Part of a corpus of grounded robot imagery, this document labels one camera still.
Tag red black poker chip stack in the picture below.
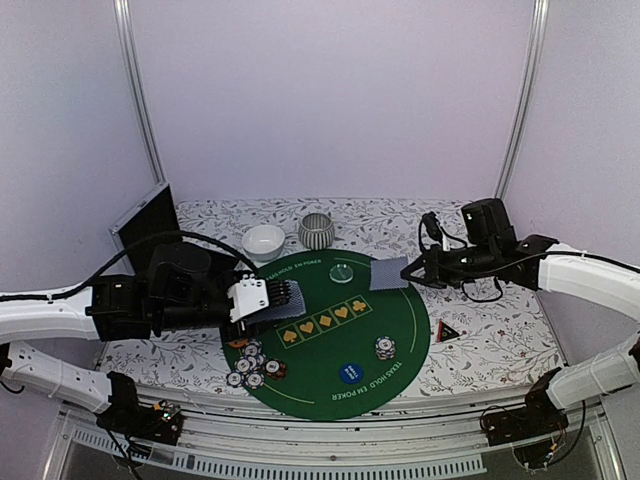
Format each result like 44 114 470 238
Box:
264 359 288 380

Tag grey playing card deck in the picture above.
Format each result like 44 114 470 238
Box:
244 280 307 325

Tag aluminium frame post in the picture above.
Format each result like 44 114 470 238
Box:
113 0 166 184
494 0 550 201

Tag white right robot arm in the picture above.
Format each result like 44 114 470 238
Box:
400 198 639 436

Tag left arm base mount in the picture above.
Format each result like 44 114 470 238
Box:
96 404 184 446

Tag blue small blind button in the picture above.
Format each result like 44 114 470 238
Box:
339 362 364 385

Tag blue poker chips pile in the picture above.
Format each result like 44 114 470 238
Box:
225 339 266 390

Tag round green poker mat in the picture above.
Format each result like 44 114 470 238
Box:
236 249 431 421

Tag orange big blind button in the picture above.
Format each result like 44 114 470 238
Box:
227 339 249 349

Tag left aluminium frame post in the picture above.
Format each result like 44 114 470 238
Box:
113 0 166 184

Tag floral white tablecloth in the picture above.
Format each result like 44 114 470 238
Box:
98 198 564 398

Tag right aluminium frame post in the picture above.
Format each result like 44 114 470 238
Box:
494 0 550 201

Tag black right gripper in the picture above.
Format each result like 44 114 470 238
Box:
401 242 498 290

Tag striped grey ceramic cup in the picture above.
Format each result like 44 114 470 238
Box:
298 213 335 250

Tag white ceramic bowl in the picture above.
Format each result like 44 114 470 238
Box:
241 225 286 263

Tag black triangular all-in marker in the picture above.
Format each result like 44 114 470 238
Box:
437 321 460 343

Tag playing cards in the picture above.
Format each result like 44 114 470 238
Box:
370 256 409 291

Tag blue poker chip stack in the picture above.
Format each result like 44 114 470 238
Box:
374 336 396 360

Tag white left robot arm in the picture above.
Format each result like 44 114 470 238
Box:
1 231 273 434

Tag clear acrylic dealer button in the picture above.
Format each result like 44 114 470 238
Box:
329 263 354 284

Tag aluminium poker chip case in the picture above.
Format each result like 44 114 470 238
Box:
109 182 197 274

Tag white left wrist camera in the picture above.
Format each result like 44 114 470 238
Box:
227 275 291 323

